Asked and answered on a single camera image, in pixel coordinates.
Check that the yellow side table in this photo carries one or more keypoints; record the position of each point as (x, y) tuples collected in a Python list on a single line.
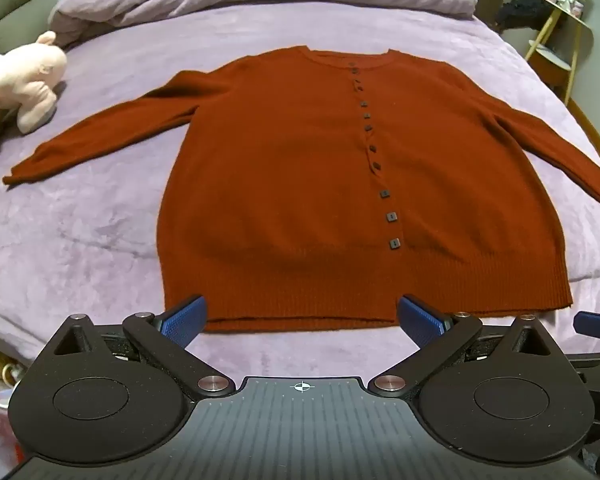
[(555, 57)]

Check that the red knit cardigan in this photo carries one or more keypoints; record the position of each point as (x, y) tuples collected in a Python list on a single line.
[(290, 185)]

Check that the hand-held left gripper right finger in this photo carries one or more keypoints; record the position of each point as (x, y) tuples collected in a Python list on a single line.
[(420, 322)]

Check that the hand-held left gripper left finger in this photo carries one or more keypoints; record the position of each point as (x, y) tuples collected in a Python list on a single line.
[(185, 319)]

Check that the dark cloth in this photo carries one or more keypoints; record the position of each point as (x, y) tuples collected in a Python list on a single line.
[(522, 12)]

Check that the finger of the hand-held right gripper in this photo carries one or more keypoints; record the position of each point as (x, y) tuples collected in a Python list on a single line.
[(597, 321)]

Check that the pink plush toy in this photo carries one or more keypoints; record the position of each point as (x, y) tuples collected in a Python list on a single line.
[(17, 85)]

